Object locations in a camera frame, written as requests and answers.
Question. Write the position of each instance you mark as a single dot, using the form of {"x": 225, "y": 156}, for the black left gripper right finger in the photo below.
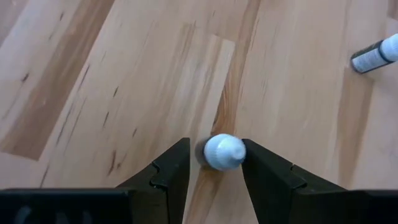
{"x": 267, "y": 186}

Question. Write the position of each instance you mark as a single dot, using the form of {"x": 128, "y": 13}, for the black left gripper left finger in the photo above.
{"x": 168, "y": 186}

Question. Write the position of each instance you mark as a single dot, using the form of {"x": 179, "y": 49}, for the small dark green dropper bottle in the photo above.
{"x": 370, "y": 57}

